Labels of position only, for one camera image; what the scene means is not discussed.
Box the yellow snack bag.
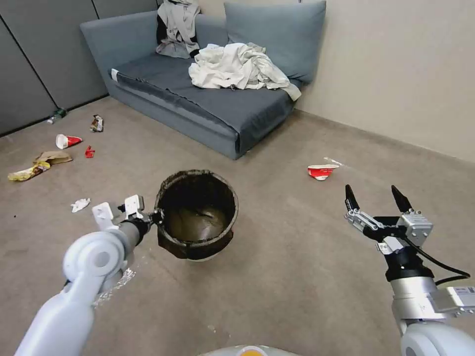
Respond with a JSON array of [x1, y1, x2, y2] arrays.
[[7, 161, 51, 182]]

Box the crumpled white cloth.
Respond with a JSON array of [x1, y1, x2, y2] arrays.
[[188, 43, 302, 101]]

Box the grey and black jacket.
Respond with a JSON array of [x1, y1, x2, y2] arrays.
[[155, 0, 203, 60]]

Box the dark grey seat cover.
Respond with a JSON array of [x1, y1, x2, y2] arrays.
[[110, 50, 294, 135]]

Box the crushed red paper cup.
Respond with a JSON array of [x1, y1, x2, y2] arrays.
[[307, 163, 339, 183]]

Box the crumpled white tissue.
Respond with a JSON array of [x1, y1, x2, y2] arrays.
[[70, 197, 92, 214]]

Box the green plastic bottle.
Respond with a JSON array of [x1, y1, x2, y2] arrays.
[[46, 107, 68, 125]]

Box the brown trash bag liner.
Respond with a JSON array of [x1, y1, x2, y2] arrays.
[[154, 169, 240, 261]]

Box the crumpled silver foil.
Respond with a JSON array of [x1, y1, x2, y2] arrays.
[[90, 266, 139, 309]]

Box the grey-blue sofa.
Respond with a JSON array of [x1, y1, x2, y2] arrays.
[[80, 0, 327, 161]]

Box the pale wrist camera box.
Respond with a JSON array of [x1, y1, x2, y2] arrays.
[[124, 194, 146, 220], [401, 210, 434, 247]]

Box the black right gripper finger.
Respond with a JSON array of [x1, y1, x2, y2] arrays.
[[390, 185, 413, 217], [343, 184, 385, 233]]

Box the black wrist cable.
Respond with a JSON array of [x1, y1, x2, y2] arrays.
[[403, 235, 472, 287]]

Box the crumpled brown paper bag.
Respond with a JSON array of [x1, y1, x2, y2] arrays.
[[33, 150, 73, 166]]

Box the grey-blue sofa cushion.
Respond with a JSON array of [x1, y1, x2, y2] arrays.
[[224, 0, 327, 85]]

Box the round trash can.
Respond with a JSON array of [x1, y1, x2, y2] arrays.
[[154, 169, 240, 264]]

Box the red and white paper cup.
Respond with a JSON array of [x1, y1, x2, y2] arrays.
[[55, 133, 84, 150]]

